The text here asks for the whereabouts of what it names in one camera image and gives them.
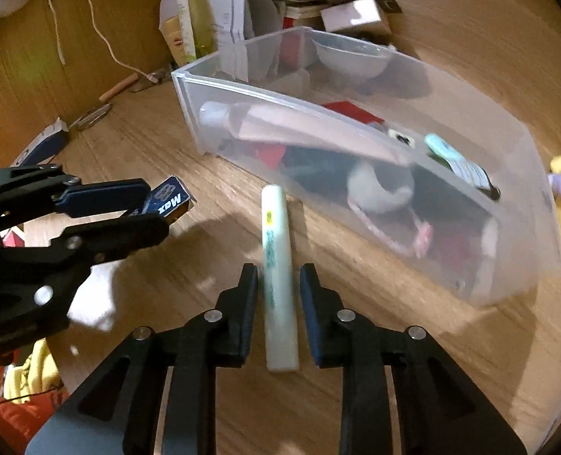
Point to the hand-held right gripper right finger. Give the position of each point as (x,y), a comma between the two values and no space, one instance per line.
(310,322)

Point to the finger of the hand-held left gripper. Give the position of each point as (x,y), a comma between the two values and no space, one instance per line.
(100,197)
(114,237)

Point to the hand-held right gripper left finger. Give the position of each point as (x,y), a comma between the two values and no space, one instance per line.
(248,317)

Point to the white marker pen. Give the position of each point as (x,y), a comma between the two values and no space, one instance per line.
(275,270)

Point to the blue staple box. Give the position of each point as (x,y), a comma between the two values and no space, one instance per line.
(171,196)

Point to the dark spray bottle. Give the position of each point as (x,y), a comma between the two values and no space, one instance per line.
(470,173)

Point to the clear plastic storage bin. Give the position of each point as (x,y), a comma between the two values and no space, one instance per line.
(512,175)

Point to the yellow cloth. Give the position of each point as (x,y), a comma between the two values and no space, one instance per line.
(33,369)

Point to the white pink cloth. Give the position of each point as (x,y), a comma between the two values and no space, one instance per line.
(93,308)

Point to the blue white carton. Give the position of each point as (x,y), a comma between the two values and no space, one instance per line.
(48,140)

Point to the clear oval lens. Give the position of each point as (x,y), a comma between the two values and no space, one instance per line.
(90,116)
(143,86)

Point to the wooden stick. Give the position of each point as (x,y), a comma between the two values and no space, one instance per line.
(119,87)

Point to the red cloth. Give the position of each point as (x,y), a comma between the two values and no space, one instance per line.
(5,417)

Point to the black cloth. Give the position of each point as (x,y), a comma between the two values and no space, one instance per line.
(318,166)

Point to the beige cosmetic tube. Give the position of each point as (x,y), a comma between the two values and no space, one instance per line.
(173,38)

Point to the white tube green print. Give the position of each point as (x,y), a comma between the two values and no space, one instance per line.
(185,23)

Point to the beige pink large tube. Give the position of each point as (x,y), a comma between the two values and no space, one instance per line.
(285,125)

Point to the black white small card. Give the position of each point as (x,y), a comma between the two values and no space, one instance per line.
(401,136)

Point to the yellow spray bottle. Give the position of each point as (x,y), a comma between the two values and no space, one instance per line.
(199,14)

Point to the red flat box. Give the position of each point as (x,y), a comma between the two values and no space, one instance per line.
(351,110)

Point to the teal plastic piece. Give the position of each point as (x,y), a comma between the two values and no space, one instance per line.
(444,147)

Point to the white folded paper sheets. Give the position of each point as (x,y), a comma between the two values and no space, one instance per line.
(242,9)

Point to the red white package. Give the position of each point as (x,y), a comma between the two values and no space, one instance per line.
(299,33)

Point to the clear plastic bowl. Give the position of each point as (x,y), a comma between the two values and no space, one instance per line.
(351,64)

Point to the white brown cardboard box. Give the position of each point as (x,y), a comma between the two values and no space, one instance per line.
(351,14)

